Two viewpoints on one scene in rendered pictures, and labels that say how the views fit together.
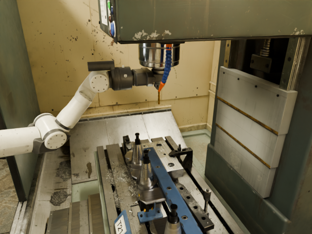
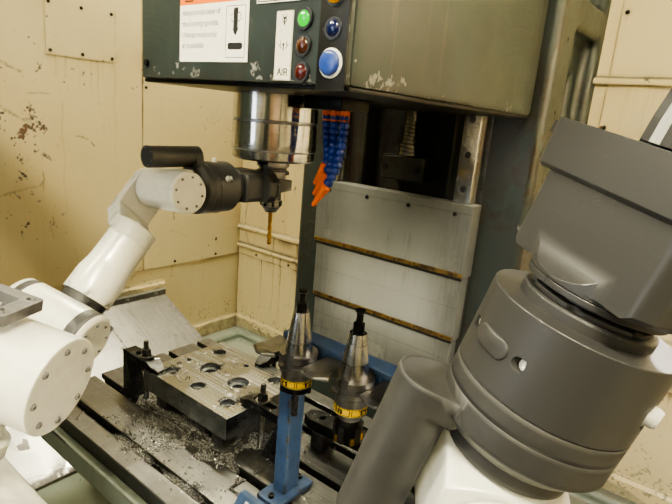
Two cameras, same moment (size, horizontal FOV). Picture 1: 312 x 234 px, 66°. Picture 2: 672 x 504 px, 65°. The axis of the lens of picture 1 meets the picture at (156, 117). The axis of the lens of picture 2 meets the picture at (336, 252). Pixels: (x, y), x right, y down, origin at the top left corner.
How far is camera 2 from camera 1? 0.49 m
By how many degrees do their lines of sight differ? 35
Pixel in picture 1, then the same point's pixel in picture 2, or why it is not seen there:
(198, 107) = (220, 281)
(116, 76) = (213, 179)
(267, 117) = (437, 254)
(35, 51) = not seen: outside the picture
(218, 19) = (450, 72)
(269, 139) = (444, 290)
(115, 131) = not seen: hidden behind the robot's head
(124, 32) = (358, 70)
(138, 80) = (251, 189)
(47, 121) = (51, 296)
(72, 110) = (117, 262)
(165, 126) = (164, 327)
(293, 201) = not seen: hidden behind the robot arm
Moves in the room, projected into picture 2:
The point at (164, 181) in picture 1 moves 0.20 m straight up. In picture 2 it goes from (385, 369) to (400, 240)
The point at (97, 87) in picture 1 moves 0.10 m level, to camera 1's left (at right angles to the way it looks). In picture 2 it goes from (185, 200) to (115, 201)
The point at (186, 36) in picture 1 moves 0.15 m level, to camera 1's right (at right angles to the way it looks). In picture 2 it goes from (419, 92) to (488, 101)
